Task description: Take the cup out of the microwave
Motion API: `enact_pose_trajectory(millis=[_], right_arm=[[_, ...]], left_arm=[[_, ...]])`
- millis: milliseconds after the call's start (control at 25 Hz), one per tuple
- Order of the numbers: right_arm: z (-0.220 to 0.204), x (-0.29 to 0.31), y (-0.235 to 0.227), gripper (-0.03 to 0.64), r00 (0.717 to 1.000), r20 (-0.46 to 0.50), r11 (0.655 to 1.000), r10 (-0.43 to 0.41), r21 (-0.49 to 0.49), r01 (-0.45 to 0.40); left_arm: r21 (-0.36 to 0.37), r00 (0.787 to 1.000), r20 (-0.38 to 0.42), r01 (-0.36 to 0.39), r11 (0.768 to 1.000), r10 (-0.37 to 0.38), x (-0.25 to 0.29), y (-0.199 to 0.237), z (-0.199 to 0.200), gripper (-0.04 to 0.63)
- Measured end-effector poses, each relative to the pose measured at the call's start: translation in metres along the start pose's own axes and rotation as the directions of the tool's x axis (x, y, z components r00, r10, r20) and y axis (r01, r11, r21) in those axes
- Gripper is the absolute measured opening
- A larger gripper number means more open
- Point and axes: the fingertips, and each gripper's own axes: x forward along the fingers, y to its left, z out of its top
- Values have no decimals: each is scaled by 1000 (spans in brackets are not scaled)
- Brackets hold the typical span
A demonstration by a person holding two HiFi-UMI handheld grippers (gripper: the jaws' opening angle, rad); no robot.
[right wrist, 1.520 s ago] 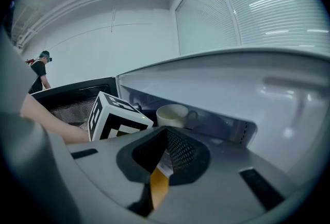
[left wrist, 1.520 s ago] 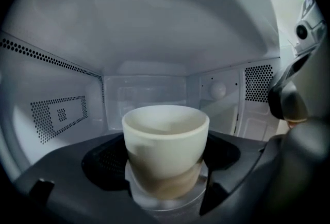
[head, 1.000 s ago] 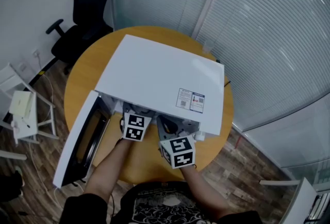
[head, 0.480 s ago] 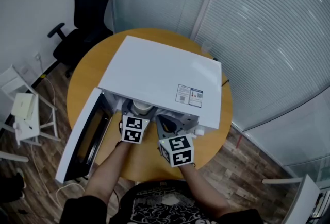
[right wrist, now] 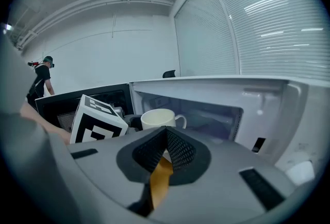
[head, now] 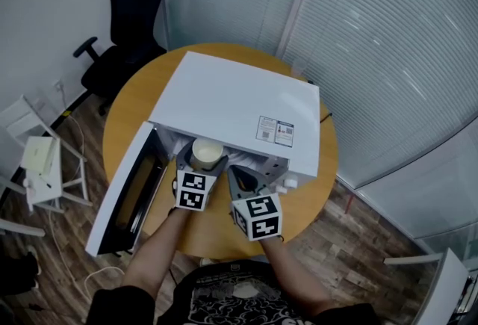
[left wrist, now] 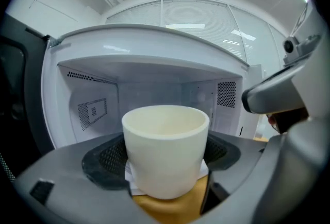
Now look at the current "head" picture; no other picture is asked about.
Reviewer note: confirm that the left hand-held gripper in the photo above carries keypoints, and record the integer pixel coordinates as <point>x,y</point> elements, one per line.
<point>190,191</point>

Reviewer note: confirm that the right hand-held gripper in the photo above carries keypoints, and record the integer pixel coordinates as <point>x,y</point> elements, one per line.
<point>261,219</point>

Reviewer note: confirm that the cream cup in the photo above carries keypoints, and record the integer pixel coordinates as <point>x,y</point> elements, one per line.
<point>207,153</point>

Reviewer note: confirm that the white microwave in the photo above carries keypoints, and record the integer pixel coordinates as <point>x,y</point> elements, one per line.
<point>231,99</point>

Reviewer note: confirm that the person's right forearm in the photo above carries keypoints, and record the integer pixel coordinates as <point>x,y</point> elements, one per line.
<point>295,271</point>

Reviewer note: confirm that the person's left forearm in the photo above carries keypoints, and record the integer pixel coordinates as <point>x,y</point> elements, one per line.
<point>157,252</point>

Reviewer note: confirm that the person's left white shoe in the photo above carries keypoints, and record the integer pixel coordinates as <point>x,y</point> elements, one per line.
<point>207,262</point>

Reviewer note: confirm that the round wooden table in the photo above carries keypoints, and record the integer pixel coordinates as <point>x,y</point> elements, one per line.
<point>134,99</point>

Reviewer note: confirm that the person's black printed shirt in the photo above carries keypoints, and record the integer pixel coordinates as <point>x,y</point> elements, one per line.
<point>239,301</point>

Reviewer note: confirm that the white folding chair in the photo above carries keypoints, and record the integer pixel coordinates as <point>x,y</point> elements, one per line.
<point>48,196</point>

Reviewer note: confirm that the black pen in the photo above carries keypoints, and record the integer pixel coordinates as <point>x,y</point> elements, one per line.
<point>45,182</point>

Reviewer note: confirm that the flat white box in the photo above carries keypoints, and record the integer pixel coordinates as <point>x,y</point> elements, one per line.
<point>37,157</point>

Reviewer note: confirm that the black office chair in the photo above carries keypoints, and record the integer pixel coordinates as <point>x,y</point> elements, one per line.
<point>134,6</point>

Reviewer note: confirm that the white desk with slanted legs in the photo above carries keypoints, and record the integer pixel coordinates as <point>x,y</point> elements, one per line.
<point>22,228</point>

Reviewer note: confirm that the white window blinds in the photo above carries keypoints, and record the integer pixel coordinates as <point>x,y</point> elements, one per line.
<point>392,54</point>

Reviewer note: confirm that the white desk with straight edge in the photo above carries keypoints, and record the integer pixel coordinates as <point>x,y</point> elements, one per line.
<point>444,290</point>

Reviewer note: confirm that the white wall socket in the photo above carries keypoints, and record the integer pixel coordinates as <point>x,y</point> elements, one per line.
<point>58,85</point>

